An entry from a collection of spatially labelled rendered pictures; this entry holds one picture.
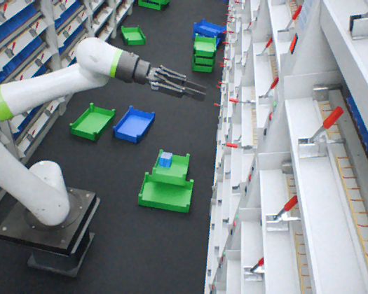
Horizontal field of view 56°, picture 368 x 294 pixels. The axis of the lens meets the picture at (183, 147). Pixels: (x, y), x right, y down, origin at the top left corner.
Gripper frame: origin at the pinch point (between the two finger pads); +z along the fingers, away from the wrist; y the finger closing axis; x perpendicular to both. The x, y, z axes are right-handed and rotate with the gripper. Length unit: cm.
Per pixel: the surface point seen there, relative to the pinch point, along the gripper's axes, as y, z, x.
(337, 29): 53, 9, 48
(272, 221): 55, 18, 11
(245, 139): 5.3, 21.7, -8.1
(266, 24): -30.2, 18.1, 18.7
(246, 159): 15.3, 21.9, -8.1
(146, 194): -39, 1, -103
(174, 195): -42, 17, -100
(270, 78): -1.4, 20.7, 12.7
